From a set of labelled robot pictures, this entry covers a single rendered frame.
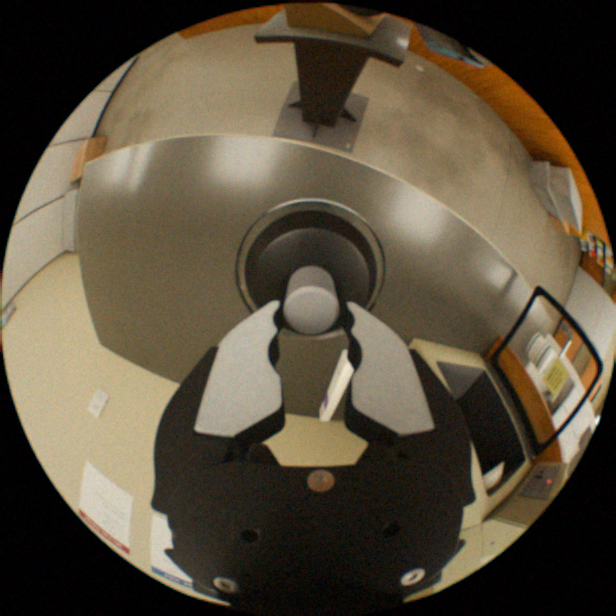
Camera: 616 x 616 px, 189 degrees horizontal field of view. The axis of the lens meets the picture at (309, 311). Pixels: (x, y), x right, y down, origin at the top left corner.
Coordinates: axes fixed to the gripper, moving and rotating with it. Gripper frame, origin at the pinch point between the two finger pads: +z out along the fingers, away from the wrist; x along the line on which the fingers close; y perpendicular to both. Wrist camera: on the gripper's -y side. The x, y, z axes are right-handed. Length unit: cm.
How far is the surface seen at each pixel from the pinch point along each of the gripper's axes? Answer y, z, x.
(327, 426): 63, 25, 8
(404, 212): -4.2, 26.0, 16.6
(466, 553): 26.6, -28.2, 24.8
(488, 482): 29.2, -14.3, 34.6
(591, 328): 36, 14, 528
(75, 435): 40, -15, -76
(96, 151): -96, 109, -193
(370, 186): -7.9, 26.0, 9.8
